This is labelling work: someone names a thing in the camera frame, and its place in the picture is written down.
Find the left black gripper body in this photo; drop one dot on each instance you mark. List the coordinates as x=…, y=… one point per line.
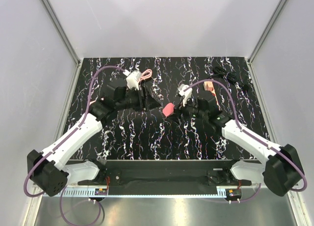
x=137, y=102

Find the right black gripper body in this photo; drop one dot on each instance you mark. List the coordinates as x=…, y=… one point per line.
x=190, y=110

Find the pink square charger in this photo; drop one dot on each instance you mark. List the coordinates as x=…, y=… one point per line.
x=168, y=110

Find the wooden red socket power strip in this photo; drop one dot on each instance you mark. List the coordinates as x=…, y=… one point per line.
x=208, y=86

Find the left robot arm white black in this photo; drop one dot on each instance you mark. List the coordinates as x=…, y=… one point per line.
x=49, y=169

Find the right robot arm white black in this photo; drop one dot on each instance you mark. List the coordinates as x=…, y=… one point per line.
x=279, y=167

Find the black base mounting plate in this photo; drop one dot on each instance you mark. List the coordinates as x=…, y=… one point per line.
x=208, y=172

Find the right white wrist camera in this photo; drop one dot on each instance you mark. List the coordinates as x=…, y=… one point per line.
x=185, y=92

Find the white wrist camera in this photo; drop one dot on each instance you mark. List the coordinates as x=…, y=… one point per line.
x=185, y=92
x=132, y=79

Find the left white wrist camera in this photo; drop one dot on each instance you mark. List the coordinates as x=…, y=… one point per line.
x=132, y=79

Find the grey slotted cable duct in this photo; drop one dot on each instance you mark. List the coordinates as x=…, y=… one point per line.
x=85, y=192

